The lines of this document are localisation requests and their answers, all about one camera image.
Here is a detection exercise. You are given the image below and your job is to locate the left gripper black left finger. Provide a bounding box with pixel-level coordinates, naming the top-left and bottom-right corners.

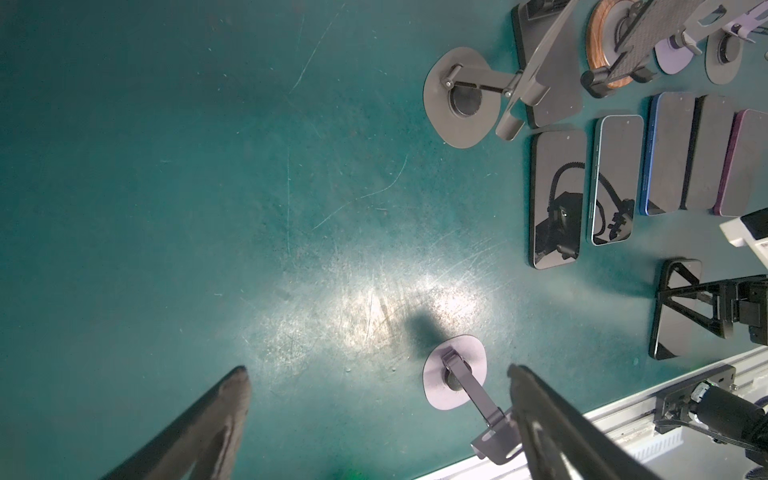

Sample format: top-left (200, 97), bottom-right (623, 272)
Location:
top-left (104, 366), bottom-right (251, 479)

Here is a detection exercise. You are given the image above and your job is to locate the grey phone stand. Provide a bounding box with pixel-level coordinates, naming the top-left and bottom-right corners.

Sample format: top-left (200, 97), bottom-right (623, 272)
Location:
top-left (705, 22), bottom-right (767, 85)

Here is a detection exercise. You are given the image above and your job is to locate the phone from grey stand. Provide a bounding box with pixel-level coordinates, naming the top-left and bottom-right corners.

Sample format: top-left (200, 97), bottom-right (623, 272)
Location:
top-left (681, 94), bottom-right (735, 211)

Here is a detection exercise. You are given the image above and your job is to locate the dark phone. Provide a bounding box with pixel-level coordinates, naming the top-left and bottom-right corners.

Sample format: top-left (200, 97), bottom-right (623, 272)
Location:
top-left (529, 129), bottom-right (587, 270)

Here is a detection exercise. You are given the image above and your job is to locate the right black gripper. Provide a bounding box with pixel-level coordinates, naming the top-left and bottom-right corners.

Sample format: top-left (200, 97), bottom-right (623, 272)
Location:
top-left (656, 274), bottom-right (767, 346)

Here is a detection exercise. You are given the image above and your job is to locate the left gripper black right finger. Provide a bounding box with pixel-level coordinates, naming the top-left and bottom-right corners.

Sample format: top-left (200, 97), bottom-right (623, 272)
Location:
top-left (508, 364), bottom-right (657, 479)

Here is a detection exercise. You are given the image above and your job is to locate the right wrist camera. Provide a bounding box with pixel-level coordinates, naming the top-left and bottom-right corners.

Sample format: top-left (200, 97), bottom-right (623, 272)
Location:
top-left (719, 208), bottom-right (768, 268)

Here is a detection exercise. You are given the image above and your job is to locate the wooden round base phone stand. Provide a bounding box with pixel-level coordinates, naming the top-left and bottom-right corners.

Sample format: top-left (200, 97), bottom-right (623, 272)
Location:
top-left (581, 0), bottom-right (702, 98)

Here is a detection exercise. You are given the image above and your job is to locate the lilac phone stand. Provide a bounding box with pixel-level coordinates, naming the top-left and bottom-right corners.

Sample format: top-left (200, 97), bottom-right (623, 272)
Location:
top-left (655, 1), bottom-right (767, 75)

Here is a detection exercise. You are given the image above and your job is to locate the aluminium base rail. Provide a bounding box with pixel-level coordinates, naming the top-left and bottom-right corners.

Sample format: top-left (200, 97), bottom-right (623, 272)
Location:
top-left (413, 344), bottom-right (768, 480)

